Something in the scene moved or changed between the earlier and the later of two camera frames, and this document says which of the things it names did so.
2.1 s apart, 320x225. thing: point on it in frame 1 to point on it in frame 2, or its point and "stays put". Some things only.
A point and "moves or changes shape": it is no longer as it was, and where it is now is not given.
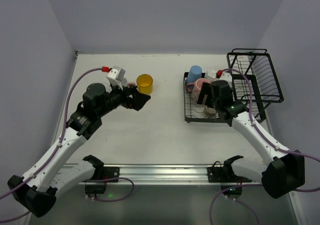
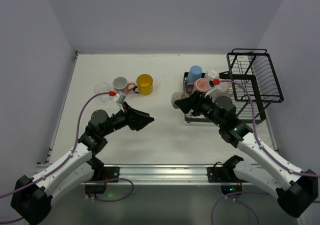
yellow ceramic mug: x=145 y=83 stays put
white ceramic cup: x=211 y=75 stays put
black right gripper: x=205 y=95 to x=196 y=104
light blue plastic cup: x=194 y=72 stays put
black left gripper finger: x=139 y=100 to x=137 y=121
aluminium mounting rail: x=172 y=174 stays put
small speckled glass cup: x=209 y=111 moves or changes shape
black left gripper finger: x=130 y=90 to x=128 y=109
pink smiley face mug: x=195 y=88 stays put
